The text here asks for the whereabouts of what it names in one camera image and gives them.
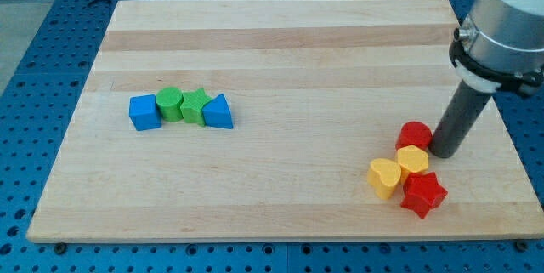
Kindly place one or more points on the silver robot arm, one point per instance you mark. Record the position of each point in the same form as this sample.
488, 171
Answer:
499, 47

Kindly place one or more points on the blue triangle block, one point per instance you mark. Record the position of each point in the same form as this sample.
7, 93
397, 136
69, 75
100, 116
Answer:
217, 113

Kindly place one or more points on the green star block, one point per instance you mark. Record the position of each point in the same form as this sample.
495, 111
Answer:
192, 106

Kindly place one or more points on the red star block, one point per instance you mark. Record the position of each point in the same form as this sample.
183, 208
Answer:
422, 193

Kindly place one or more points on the wooden board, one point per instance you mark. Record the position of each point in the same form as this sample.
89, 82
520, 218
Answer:
316, 89

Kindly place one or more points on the green cylinder block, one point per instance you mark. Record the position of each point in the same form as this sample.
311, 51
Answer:
168, 101

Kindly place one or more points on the yellow heart block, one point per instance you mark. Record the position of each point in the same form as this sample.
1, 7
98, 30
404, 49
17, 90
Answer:
384, 176

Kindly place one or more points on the blue cube block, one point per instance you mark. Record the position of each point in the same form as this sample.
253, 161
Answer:
144, 113

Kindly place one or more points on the red cylinder block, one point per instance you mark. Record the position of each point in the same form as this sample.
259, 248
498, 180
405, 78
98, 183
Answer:
414, 133

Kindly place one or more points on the yellow hexagon block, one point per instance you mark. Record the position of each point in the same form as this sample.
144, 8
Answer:
411, 159

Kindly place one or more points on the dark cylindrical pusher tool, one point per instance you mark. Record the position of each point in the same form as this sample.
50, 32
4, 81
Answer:
460, 115

